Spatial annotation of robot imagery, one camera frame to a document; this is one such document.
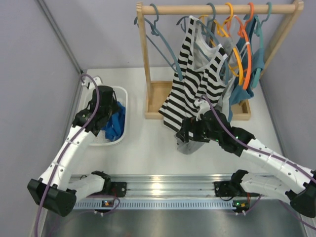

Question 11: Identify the grey tank top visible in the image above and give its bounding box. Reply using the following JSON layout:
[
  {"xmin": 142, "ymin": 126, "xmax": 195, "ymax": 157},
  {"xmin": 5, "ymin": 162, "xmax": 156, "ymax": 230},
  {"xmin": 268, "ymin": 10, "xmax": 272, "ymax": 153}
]
[{"xmin": 176, "ymin": 17, "xmax": 239, "ymax": 155}]

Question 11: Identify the yellow hanger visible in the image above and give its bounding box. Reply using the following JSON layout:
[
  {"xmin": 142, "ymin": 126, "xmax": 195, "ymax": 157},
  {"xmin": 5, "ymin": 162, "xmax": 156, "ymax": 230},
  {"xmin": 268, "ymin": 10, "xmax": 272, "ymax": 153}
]
[{"xmin": 206, "ymin": 2, "xmax": 244, "ymax": 85}]

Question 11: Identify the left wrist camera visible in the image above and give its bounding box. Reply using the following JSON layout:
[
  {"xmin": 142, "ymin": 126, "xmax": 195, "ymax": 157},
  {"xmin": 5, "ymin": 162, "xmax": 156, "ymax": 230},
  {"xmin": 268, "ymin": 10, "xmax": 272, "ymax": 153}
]
[{"xmin": 81, "ymin": 77, "xmax": 104, "ymax": 89}]

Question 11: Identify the wooden clothes rack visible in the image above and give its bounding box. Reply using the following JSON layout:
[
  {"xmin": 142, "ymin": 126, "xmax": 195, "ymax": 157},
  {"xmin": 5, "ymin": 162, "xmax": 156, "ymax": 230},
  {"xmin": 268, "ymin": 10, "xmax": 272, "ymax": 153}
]
[{"xmin": 136, "ymin": 0, "xmax": 304, "ymax": 119}]

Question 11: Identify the white slotted cable duct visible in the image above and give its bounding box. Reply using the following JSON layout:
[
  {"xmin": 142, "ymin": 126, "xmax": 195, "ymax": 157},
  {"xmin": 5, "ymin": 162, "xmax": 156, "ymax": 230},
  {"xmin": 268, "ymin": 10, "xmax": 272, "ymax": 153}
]
[{"xmin": 74, "ymin": 199, "xmax": 250, "ymax": 210}]

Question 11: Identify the black white striped tank top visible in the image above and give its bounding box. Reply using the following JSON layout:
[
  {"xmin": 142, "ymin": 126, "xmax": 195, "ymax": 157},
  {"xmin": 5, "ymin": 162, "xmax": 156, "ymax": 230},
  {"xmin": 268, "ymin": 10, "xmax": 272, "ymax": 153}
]
[{"xmin": 159, "ymin": 16, "xmax": 228, "ymax": 132}]

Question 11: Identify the orange hanger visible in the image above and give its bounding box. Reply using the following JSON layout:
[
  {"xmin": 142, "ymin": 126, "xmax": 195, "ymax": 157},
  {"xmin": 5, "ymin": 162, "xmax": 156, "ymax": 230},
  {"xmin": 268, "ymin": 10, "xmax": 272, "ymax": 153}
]
[{"xmin": 224, "ymin": 2, "xmax": 254, "ymax": 90}]

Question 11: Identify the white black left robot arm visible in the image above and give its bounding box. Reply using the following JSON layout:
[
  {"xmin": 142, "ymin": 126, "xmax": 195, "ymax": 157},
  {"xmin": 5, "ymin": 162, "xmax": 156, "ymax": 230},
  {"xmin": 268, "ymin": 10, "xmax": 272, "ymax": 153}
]
[{"xmin": 27, "ymin": 85, "xmax": 120, "ymax": 217}]

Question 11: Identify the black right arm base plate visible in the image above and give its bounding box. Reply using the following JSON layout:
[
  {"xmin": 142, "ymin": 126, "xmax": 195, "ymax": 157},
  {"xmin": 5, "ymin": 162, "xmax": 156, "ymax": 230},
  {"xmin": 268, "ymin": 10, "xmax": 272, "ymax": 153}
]
[{"xmin": 214, "ymin": 181, "xmax": 247, "ymax": 201}]

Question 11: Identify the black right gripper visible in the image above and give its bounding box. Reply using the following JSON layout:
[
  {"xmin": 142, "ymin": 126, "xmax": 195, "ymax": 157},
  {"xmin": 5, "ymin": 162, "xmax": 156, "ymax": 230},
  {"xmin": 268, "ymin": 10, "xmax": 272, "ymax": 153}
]
[{"xmin": 176, "ymin": 115, "xmax": 221, "ymax": 143}]

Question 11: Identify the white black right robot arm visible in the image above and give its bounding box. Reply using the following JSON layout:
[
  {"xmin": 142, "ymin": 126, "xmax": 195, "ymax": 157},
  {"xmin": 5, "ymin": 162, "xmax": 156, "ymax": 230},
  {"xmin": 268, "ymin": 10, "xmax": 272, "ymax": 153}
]
[{"xmin": 176, "ymin": 110, "xmax": 316, "ymax": 218}]

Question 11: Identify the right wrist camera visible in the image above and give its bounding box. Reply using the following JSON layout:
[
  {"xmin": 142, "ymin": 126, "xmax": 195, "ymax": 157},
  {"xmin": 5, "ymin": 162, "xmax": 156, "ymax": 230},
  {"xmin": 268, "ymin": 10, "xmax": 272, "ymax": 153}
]
[{"xmin": 195, "ymin": 100, "xmax": 210, "ymax": 120}]

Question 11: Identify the teal blue tank top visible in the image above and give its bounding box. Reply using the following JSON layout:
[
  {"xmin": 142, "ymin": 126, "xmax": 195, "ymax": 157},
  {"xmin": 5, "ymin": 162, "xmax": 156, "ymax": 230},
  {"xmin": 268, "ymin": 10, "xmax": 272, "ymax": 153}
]
[{"xmin": 228, "ymin": 14, "xmax": 265, "ymax": 121}]

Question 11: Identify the white perforated plastic basket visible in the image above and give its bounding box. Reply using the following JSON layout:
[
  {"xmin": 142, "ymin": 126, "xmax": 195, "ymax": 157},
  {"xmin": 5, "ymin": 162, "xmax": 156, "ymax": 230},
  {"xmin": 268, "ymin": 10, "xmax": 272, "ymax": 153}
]
[{"xmin": 90, "ymin": 86, "xmax": 128, "ymax": 147}]

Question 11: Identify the aluminium mounting rail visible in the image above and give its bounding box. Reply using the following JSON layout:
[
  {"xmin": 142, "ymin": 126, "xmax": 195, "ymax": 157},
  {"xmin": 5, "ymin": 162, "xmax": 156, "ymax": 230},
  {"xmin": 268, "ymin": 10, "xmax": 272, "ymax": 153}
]
[{"xmin": 69, "ymin": 173, "xmax": 308, "ymax": 199}]

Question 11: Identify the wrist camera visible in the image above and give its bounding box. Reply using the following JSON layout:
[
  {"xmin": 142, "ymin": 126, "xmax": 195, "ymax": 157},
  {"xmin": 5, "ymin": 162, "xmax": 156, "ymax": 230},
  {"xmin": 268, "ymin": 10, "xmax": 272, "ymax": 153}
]
[
  {"xmin": 81, "ymin": 77, "xmax": 104, "ymax": 89},
  {"xmin": 195, "ymin": 100, "xmax": 210, "ymax": 120}
]

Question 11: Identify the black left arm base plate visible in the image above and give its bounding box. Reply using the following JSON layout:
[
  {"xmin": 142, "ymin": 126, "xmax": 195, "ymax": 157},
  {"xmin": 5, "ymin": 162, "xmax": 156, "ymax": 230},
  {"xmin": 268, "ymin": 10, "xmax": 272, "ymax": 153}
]
[{"xmin": 108, "ymin": 182, "xmax": 127, "ymax": 198}]

